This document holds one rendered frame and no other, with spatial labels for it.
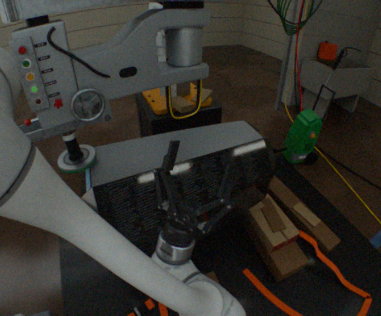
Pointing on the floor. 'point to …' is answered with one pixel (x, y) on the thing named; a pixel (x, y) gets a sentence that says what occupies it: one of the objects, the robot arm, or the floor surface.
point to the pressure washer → (304, 135)
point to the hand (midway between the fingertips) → (200, 156)
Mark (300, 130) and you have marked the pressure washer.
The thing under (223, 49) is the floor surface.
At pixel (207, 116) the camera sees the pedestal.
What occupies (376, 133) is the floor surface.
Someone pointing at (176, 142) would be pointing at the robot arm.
